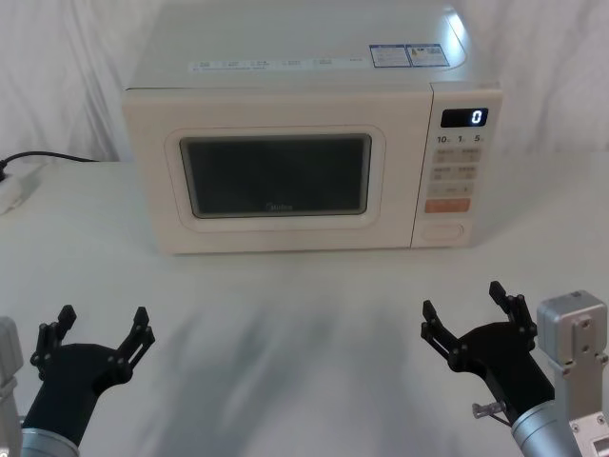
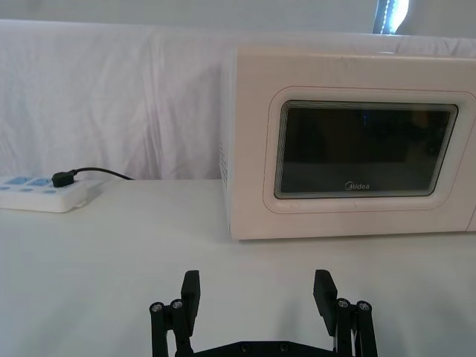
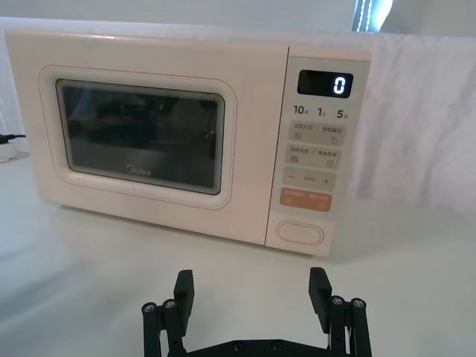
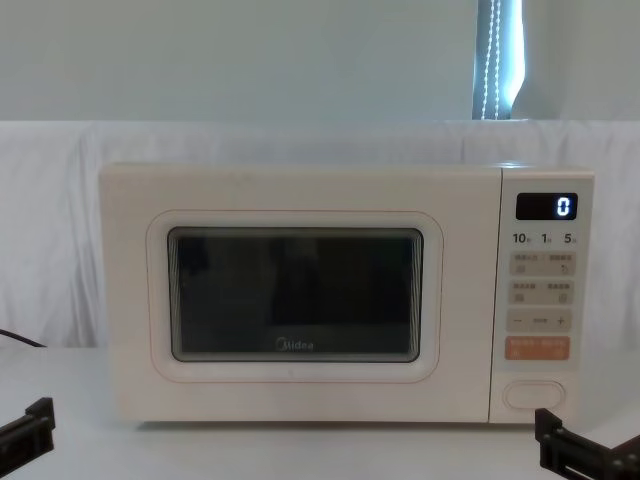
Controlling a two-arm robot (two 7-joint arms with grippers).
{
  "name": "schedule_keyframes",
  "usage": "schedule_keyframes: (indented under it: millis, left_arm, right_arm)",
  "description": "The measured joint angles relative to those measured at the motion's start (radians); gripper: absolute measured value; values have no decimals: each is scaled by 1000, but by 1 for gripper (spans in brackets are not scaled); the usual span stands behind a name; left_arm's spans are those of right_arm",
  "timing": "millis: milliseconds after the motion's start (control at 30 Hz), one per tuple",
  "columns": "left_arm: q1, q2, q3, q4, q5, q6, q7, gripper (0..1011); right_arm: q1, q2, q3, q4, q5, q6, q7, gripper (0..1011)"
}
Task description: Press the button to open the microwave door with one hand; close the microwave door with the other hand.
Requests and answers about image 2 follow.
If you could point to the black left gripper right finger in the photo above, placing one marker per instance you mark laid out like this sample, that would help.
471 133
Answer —
324 297

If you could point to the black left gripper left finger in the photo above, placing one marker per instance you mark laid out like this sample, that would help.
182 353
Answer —
189 297

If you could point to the white table cloth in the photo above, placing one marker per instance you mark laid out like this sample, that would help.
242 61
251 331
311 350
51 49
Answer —
93 279

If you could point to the white power strip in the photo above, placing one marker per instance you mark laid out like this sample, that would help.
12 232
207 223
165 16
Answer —
41 199

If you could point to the white draped backdrop cloth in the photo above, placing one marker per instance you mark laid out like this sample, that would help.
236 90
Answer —
93 93

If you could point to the cream microwave oven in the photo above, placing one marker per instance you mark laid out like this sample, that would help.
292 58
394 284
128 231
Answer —
334 70

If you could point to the pale white curtain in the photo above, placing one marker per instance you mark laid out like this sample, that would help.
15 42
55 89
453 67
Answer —
148 9
446 15

